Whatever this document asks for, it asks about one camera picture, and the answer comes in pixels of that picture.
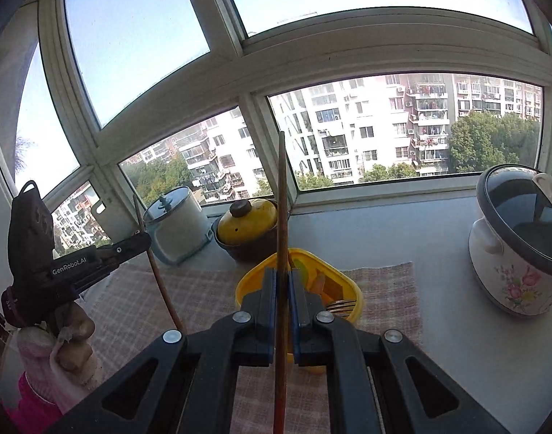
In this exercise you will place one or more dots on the black casserole with yellow lid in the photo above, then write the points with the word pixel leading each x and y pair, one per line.
pixel 253 221

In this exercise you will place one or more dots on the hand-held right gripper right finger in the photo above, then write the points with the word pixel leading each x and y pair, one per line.
pixel 298 321

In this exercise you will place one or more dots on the person's left hand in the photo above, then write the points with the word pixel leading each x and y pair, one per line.
pixel 76 339

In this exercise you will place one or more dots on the white window frame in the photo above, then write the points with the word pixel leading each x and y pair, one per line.
pixel 239 68

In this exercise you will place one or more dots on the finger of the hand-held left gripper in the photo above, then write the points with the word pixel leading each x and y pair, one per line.
pixel 126 248

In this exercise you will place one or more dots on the apartment buildings outside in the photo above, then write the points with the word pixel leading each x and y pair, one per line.
pixel 348 117

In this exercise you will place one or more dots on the checked woven table mat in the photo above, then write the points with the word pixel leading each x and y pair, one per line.
pixel 384 294

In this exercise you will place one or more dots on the metal fork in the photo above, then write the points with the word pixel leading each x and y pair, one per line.
pixel 341 307

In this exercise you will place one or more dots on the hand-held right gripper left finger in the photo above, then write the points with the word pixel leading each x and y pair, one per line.
pixel 266 321

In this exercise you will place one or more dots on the red-tipped wooden chopstick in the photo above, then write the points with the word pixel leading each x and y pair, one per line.
pixel 158 275
pixel 281 199

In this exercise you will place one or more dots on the yellow plastic container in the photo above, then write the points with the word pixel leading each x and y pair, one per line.
pixel 339 280

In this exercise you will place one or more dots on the floral white rice cooker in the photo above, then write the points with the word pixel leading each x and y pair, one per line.
pixel 506 275

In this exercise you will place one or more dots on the white pot with glass lid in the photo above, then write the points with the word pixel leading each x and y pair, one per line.
pixel 181 230

